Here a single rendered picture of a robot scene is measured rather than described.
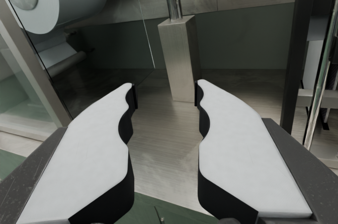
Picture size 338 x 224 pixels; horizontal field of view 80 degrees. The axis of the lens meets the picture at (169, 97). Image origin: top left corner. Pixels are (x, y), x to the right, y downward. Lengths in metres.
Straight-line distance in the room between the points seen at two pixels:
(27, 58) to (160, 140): 0.38
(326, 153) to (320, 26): 0.26
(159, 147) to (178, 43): 0.31
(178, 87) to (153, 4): 0.40
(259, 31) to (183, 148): 0.52
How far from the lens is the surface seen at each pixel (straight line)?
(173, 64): 0.66
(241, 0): 0.83
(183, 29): 0.61
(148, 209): 0.62
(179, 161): 0.52
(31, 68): 0.58
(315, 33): 0.41
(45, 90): 0.59
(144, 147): 0.58
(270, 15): 0.84
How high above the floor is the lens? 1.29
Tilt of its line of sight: 31 degrees down
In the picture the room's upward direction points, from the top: 12 degrees counter-clockwise
